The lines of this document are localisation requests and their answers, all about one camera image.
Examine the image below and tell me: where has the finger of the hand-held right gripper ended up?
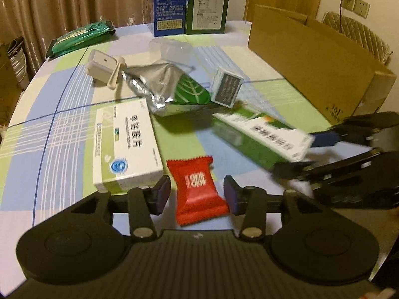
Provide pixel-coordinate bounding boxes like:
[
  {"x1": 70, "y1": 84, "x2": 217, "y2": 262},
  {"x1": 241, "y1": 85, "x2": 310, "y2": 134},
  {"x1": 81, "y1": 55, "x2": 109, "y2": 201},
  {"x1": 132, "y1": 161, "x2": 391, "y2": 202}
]
[
  {"x1": 274, "y1": 151, "x2": 399, "y2": 209},
  {"x1": 312, "y1": 111, "x2": 399, "y2": 148}
]

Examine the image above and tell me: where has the green wipes packet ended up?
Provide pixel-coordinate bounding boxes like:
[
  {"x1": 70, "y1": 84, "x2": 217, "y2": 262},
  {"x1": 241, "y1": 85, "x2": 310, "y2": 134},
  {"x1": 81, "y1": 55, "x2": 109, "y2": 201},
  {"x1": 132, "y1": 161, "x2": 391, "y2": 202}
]
[{"x1": 46, "y1": 20, "x2": 116, "y2": 59}]

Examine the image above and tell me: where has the clear plastic box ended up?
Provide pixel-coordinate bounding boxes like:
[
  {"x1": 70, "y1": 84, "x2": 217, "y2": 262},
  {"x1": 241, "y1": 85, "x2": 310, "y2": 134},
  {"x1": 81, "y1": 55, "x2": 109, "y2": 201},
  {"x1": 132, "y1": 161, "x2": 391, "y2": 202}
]
[{"x1": 149, "y1": 39, "x2": 194, "y2": 69}]

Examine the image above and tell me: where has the green carton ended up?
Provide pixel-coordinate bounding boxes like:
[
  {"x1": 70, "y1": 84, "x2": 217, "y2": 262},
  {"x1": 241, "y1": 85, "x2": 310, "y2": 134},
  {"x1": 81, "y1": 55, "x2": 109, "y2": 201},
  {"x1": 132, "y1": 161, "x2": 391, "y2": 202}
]
[{"x1": 185, "y1": 0, "x2": 233, "y2": 35}]

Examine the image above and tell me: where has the dark power cable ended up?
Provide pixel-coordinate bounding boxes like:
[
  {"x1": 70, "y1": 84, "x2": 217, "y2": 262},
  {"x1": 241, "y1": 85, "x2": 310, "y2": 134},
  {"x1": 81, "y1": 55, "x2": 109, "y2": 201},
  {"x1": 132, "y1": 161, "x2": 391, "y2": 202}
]
[{"x1": 339, "y1": 0, "x2": 353, "y2": 27}]

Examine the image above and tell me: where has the white striped bag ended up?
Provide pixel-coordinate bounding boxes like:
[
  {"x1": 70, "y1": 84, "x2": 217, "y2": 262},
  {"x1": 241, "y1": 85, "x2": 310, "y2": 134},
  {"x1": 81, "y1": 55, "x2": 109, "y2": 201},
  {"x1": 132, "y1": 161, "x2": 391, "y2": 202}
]
[{"x1": 8, "y1": 37, "x2": 31, "y2": 91}]

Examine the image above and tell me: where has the beige speckled spoon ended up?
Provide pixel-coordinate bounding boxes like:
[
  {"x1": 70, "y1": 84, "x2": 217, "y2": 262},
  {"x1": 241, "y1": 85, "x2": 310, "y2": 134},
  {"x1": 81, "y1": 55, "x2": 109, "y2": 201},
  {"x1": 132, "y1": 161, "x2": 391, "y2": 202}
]
[{"x1": 106, "y1": 57, "x2": 127, "y2": 90}]

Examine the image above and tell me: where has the green and white medicine box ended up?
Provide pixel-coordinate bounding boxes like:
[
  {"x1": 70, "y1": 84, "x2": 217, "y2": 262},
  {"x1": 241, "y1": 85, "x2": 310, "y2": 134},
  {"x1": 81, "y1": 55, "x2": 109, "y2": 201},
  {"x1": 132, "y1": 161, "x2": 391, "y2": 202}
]
[{"x1": 212, "y1": 107, "x2": 314, "y2": 165}]

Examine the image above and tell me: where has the quilted beige chair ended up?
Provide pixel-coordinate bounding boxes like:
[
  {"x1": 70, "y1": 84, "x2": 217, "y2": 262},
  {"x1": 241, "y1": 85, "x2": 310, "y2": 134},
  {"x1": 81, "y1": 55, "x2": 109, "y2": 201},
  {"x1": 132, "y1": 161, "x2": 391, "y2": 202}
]
[{"x1": 322, "y1": 11, "x2": 394, "y2": 66}]

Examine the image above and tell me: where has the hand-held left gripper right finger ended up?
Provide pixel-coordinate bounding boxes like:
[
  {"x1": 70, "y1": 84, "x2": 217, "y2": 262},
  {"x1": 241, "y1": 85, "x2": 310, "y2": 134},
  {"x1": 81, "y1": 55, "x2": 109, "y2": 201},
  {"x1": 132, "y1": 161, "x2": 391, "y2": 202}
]
[{"x1": 223, "y1": 175, "x2": 325, "y2": 242}]

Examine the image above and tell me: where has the small dark labelled box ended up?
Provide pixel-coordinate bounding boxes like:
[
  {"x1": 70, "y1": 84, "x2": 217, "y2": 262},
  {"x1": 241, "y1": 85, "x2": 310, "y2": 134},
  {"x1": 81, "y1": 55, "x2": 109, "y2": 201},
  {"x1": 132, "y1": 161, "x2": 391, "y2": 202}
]
[{"x1": 210, "y1": 68, "x2": 244, "y2": 109}]

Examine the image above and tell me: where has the blue milk carton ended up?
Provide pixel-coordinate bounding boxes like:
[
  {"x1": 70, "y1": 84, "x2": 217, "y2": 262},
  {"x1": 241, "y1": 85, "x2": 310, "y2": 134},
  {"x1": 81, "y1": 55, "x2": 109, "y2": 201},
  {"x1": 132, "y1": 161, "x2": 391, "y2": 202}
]
[{"x1": 153, "y1": 0, "x2": 191, "y2": 37}]

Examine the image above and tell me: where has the empty wall socket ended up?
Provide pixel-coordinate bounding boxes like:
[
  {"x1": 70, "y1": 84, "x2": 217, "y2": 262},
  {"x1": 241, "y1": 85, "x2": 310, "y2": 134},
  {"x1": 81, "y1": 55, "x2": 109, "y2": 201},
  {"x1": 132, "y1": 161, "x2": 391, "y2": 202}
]
[{"x1": 354, "y1": 0, "x2": 370, "y2": 18}]

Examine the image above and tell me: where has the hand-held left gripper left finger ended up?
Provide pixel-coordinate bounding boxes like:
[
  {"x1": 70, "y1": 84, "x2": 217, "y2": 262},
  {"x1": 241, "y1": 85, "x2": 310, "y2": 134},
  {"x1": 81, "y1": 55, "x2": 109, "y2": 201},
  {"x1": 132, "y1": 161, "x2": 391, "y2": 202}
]
[{"x1": 72, "y1": 175, "x2": 171, "y2": 241}]

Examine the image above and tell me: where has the red candy packet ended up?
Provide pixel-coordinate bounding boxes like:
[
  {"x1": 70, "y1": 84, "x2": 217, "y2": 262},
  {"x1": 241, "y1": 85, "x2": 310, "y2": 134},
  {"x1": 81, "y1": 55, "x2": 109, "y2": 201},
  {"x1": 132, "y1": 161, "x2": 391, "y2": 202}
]
[{"x1": 166, "y1": 156, "x2": 227, "y2": 226}]

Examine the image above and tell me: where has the beige curtain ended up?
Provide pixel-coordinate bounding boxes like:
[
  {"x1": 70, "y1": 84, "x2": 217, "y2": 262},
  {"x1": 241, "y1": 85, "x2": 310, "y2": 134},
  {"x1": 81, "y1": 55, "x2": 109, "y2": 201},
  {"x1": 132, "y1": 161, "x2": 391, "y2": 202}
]
[{"x1": 0, "y1": 0, "x2": 156, "y2": 78}]

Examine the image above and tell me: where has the dark printed cardboard carton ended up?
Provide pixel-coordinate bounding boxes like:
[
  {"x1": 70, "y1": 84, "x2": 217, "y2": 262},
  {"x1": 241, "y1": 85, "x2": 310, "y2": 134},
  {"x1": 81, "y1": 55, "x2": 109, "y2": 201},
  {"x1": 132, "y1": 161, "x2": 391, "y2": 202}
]
[{"x1": 0, "y1": 37, "x2": 25, "y2": 122}]

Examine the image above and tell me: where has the silver foil bag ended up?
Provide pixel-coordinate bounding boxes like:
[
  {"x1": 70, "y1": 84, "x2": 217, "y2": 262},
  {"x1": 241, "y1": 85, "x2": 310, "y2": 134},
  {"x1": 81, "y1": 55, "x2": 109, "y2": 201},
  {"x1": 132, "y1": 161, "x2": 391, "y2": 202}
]
[{"x1": 121, "y1": 63, "x2": 211, "y2": 117}]

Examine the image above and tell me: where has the small white lidded container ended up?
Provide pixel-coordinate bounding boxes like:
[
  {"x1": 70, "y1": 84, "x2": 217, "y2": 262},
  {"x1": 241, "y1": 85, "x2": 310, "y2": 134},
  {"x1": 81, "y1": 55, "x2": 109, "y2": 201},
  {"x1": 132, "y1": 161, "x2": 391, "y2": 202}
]
[{"x1": 86, "y1": 50, "x2": 125, "y2": 84}]

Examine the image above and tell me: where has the checked tablecloth desktop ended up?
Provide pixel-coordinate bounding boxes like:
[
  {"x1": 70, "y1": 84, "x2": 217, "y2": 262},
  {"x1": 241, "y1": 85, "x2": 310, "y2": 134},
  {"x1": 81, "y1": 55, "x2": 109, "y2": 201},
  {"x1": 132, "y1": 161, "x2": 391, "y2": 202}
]
[{"x1": 0, "y1": 20, "x2": 399, "y2": 256}]

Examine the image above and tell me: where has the brown cardboard box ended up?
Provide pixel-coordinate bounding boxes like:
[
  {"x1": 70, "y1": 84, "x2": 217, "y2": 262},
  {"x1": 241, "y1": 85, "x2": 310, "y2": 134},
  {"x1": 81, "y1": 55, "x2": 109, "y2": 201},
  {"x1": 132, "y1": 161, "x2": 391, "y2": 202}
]
[{"x1": 248, "y1": 4, "x2": 397, "y2": 125}]

